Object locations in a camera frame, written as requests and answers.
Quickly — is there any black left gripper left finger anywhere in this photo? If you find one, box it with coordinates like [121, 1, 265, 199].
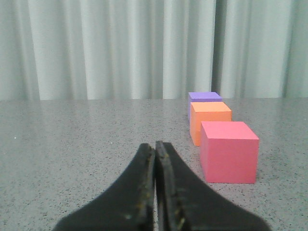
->
[54, 143, 155, 231]

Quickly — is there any pink foam cube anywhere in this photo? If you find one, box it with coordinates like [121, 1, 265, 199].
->
[200, 121, 259, 184]

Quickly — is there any purple foam cube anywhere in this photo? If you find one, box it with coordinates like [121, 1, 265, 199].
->
[188, 92, 222, 121]

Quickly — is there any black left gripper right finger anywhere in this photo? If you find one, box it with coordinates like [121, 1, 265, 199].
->
[155, 141, 270, 231]

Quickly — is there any orange foam cube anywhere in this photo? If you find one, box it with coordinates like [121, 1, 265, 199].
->
[190, 102, 232, 146]

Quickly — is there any pale green curtain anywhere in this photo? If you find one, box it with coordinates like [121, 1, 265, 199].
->
[0, 0, 308, 100]

